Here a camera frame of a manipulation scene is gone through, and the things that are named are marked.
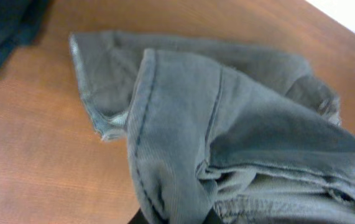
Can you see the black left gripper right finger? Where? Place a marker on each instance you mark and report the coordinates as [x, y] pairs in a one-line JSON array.
[[212, 218]]

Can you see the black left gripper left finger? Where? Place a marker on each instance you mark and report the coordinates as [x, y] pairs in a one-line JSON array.
[[138, 218]]

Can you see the grey shorts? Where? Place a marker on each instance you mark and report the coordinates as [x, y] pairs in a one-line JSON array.
[[246, 130]]

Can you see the folded black garment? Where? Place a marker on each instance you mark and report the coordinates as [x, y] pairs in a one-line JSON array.
[[20, 21]]

